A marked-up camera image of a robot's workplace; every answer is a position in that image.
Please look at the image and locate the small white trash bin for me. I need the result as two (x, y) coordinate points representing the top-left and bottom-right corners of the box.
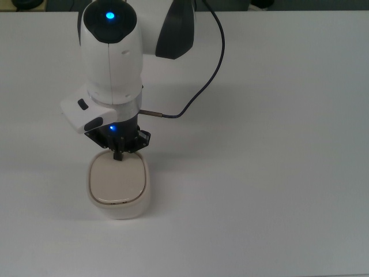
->
(86, 149), (152, 221)

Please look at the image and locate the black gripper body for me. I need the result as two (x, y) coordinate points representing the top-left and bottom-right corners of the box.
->
(84, 114), (152, 154)

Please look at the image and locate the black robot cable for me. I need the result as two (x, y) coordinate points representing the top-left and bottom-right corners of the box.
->
(139, 0), (226, 119)

